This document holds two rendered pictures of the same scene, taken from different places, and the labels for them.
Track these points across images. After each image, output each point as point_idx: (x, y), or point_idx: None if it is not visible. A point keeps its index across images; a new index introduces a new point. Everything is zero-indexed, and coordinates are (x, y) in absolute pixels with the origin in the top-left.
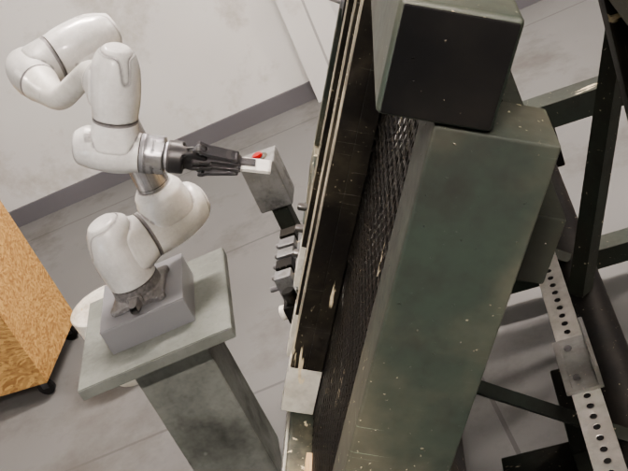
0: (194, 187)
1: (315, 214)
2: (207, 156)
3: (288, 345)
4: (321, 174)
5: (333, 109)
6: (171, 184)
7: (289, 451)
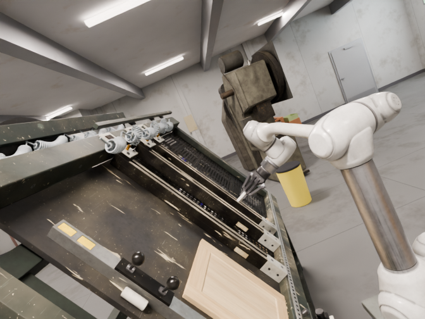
0: (382, 297)
1: (229, 204)
2: (250, 178)
3: (276, 238)
4: (217, 196)
5: (199, 187)
6: (379, 267)
7: (272, 221)
